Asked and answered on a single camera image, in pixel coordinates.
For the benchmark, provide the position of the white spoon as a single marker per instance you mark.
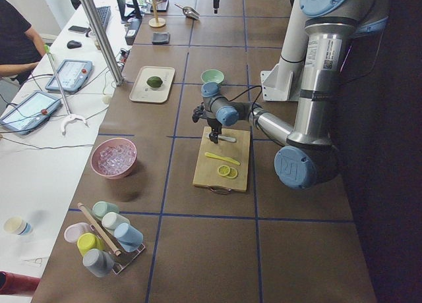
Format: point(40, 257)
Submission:
point(225, 138)

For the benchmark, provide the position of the light green bowl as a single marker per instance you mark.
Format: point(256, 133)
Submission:
point(212, 75)

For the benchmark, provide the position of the pink bowl with ice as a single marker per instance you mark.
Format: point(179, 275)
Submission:
point(114, 159)

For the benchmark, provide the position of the yellow plastic knife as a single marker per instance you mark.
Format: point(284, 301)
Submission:
point(222, 158)

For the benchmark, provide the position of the bamboo cutting board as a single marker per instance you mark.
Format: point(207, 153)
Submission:
point(206, 174)

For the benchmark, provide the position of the metal scoop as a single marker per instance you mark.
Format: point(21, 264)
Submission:
point(189, 12)

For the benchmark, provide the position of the upper lemon slice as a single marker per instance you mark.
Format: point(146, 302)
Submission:
point(224, 170)

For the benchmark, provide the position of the lemon slice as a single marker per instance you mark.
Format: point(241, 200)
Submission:
point(224, 170)
point(232, 174)

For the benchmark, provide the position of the lower lemon slice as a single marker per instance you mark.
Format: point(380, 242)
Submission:
point(232, 174)

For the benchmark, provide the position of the wooden mug tree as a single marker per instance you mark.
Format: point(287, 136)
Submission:
point(156, 21)

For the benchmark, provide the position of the grey folded cloth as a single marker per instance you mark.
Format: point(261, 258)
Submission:
point(160, 38)

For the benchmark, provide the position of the green avocado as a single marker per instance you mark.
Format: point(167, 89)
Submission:
point(154, 82)

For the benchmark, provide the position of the white rabbit tray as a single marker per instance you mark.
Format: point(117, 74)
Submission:
point(141, 92)

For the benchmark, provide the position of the black box with label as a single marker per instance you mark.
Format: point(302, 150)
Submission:
point(131, 29)

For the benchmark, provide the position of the black monitor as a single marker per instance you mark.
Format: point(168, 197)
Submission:
point(128, 10)

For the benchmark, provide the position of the power strip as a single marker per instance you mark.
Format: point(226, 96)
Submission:
point(122, 57)

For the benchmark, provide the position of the black keyboard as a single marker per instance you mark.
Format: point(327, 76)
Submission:
point(104, 14)

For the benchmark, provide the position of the blue cup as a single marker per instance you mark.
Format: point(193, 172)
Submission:
point(129, 237)

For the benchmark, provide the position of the white cup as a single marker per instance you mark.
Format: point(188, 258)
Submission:
point(111, 220)

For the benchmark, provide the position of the green cup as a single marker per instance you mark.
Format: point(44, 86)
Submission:
point(101, 208)

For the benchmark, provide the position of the reacher grabber tool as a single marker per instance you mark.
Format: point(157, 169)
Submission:
point(70, 116)

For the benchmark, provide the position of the smartphone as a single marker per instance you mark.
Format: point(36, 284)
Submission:
point(78, 29)

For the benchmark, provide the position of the black computer mouse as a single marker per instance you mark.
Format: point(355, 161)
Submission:
point(73, 44)

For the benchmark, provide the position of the far teach pendant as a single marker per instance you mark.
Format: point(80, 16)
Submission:
point(73, 74)

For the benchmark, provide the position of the teach pendant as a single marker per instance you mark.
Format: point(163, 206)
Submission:
point(31, 113)
point(73, 74)

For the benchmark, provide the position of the cup rack with wooden bar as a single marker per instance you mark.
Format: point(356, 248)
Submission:
point(122, 258)

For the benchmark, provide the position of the yellow cup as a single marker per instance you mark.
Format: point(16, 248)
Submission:
point(88, 241)

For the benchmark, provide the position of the pink cup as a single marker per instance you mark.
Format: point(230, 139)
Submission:
point(74, 231)

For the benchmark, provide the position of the grey cup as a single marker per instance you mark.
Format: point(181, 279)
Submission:
point(98, 262)

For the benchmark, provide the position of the near teach pendant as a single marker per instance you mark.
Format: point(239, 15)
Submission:
point(31, 113)

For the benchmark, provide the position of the person in black shirt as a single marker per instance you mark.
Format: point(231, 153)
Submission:
point(22, 48)

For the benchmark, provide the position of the paper cup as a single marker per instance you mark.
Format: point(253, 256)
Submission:
point(17, 225)

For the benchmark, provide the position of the red object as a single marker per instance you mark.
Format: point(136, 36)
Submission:
point(17, 284)

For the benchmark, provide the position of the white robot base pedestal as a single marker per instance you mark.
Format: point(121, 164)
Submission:
point(283, 82)

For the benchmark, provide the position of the aluminium frame post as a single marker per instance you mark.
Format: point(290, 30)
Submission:
point(105, 47)

